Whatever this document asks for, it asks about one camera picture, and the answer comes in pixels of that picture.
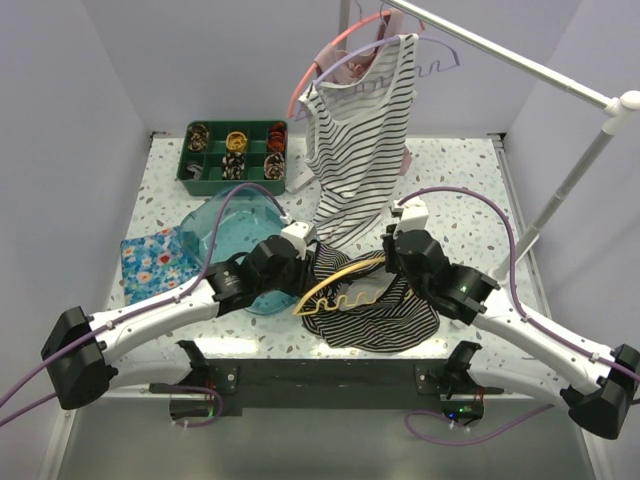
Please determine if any yellow plastic hanger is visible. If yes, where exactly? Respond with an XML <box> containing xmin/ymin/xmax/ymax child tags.
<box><xmin>293</xmin><ymin>256</ymin><xmax>396</xmax><ymax>317</ymax></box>

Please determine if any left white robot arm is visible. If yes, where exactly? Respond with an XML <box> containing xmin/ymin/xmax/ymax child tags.
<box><xmin>41</xmin><ymin>233</ymin><xmax>317</xmax><ymax>410</ymax></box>

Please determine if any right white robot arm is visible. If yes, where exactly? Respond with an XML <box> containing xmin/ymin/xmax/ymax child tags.
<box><xmin>382</xmin><ymin>224</ymin><xmax>639</xmax><ymax>440</ymax></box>

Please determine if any purple plastic hanger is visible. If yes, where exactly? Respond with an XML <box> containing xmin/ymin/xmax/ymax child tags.
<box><xmin>286</xmin><ymin>34</ymin><xmax>461</xmax><ymax>119</ymax></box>

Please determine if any pink plastic hanger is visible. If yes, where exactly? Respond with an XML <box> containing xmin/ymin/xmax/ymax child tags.
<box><xmin>286</xmin><ymin>8</ymin><xmax>404</xmax><ymax>119</ymax></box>

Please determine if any teal transparent plastic bin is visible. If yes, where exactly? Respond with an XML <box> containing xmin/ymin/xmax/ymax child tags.
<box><xmin>168</xmin><ymin>183</ymin><xmax>300</xmax><ymax>323</ymax></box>

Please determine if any brown white patterned sock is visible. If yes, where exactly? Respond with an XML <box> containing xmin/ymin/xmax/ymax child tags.
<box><xmin>264</xmin><ymin>152</ymin><xmax>285</xmax><ymax>180</ymax></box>

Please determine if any black beige patterned sock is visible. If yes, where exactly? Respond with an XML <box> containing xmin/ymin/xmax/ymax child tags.
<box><xmin>221</xmin><ymin>152</ymin><xmax>245</xmax><ymax>180</ymax></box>

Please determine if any blue floral folded cloth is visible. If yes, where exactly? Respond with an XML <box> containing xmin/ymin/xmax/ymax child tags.
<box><xmin>120</xmin><ymin>227</ymin><xmax>201</xmax><ymax>305</ymax></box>

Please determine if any grey black rolled sock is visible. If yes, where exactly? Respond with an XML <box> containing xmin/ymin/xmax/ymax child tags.
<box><xmin>185</xmin><ymin>163</ymin><xmax>203</xmax><ymax>181</ymax></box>

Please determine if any red black rolled sock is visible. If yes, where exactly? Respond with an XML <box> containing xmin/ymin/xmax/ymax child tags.
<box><xmin>266</xmin><ymin>122</ymin><xmax>287</xmax><ymax>152</ymax></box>

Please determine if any green compartment organizer tray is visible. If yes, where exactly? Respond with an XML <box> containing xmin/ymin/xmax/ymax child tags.
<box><xmin>176</xmin><ymin>120</ymin><xmax>288</xmax><ymax>197</ymax></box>

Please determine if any yellow rolled sock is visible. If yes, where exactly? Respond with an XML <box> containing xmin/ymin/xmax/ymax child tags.
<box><xmin>225</xmin><ymin>130</ymin><xmax>248</xmax><ymax>153</ymax></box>

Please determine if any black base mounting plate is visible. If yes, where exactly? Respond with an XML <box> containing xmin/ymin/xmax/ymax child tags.
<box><xmin>150</xmin><ymin>358</ymin><xmax>502</xmax><ymax>416</ymax></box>

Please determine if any brown patterned rolled sock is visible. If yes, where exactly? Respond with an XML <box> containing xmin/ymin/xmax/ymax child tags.
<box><xmin>187</xmin><ymin>124</ymin><xmax>209</xmax><ymax>153</ymax></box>

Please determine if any white clothes rack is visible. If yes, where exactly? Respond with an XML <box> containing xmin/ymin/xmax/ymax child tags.
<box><xmin>287</xmin><ymin>0</ymin><xmax>640</xmax><ymax>326</ymax></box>

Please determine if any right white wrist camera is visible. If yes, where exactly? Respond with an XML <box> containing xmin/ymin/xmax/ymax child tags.
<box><xmin>390</xmin><ymin>197</ymin><xmax>429</xmax><ymax>232</ymax></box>

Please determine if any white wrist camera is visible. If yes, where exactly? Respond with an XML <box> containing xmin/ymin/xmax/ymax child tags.
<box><xmin>390</xmin><ymin>197</ymin><xmax>429</xmax><ymax>232</ymax></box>
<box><xmin>280</xmin><ymin>221</ymin><xmax>316</xmax><ymax>259</ymax></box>

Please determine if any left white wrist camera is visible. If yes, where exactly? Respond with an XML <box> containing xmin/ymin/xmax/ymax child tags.
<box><xmin>280</xmin><ymin>221</ymin><xmax>316</xmax><ymax>259</ymax></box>

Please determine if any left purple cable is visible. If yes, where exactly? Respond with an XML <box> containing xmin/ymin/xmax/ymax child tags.
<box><xmin>0</xmin><ymin>182</ymin><xmax>291</xmax><ymax>429</ymax></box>

